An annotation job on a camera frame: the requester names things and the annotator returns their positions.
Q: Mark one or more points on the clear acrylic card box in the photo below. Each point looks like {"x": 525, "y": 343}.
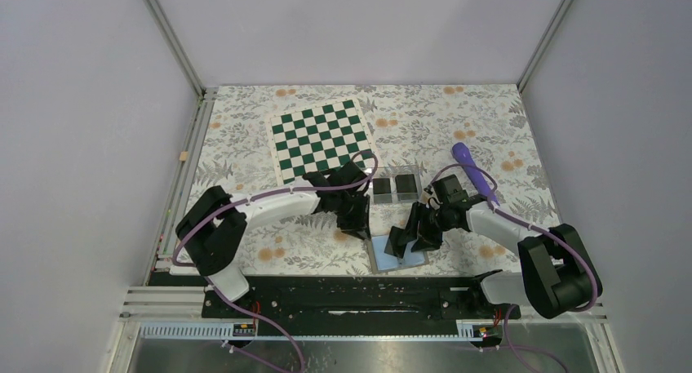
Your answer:
{"x": 390, "y": 172}

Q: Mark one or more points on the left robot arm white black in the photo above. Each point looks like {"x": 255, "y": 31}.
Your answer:
{"x": 211, "y": 232}

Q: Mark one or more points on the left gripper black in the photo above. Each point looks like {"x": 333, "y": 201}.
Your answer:
{"x": 360, "y": 224}

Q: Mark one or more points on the green white chessboard mat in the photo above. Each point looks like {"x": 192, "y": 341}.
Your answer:
{"x": 319, "y": 138}

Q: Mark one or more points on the black credit card stack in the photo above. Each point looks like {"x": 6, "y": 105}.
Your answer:
{"x": 407, "y": 189}
{"x": 382, "y": 193}

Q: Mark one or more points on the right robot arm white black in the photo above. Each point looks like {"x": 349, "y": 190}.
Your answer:
{"x": 556, "y": 274}

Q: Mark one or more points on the single thin credit card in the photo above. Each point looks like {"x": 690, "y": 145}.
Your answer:
{"x": 395, "y": 246}

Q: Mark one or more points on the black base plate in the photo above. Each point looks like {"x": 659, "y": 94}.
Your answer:
{"x": 353, "y": 306}

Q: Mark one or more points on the floral tablecloth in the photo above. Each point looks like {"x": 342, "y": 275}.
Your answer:
{"x": 411, "y": 126}

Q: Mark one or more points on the purple pen-shaped tool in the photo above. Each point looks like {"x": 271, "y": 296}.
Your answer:
{"x": 462, "y": 155}

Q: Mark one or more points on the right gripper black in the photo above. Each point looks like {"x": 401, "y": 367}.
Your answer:
{"x": 428, "y": 241}

